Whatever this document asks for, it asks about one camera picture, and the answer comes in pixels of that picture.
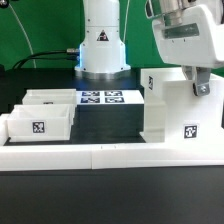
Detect white marker tag sheet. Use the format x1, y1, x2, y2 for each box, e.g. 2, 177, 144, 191
76, 90, 144, 105

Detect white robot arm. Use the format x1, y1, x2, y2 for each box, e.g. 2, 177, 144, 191
75, 0, 224, 96

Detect grey thin cable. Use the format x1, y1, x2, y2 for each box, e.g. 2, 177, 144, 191
7, 3, 38, 69

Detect white drawer box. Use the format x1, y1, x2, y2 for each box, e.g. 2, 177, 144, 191
7, 104, 74, 142
22, 89, 77, 105

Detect white front drawer box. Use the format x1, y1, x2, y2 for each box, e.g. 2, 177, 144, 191
7, 104, 74, 142

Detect black cables at base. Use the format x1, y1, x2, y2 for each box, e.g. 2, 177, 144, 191
11, 48, 81, 70

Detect white U-shaped fence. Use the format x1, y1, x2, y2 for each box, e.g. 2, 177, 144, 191
0, 114, 224, 171

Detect white drawer cabinet frame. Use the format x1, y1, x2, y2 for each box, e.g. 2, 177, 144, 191
140, 68, 224, 144

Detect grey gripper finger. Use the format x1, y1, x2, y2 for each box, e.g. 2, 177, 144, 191
182, 66, 211, 97

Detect white rear drawer box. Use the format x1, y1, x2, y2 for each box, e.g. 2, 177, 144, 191
22, 89, 77, 105

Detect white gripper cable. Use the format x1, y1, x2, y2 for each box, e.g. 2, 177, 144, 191
122, 0, 132, 44

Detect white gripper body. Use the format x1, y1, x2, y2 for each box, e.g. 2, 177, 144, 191
151, 3, 224, 68

